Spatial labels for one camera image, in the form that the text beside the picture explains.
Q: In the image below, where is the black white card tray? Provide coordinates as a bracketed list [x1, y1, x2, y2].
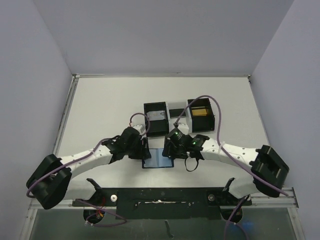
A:
[143, 97, 215, 138]

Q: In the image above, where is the blue leather card holder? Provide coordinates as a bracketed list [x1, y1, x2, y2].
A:
[142, 148, 174, 169]

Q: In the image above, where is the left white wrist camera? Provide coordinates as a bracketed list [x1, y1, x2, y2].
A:
[129, 122, 146, 135]

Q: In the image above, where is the aluminium frame rail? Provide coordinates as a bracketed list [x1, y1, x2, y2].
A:
[250, 187, 299, 208]

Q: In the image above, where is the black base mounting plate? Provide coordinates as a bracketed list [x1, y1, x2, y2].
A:
[88, 187, 239, 220]

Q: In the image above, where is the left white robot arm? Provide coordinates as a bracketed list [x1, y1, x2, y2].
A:
[26, 124, 151, 210]

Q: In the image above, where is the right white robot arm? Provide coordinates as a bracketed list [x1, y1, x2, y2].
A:
[162, 128, 290, 199]

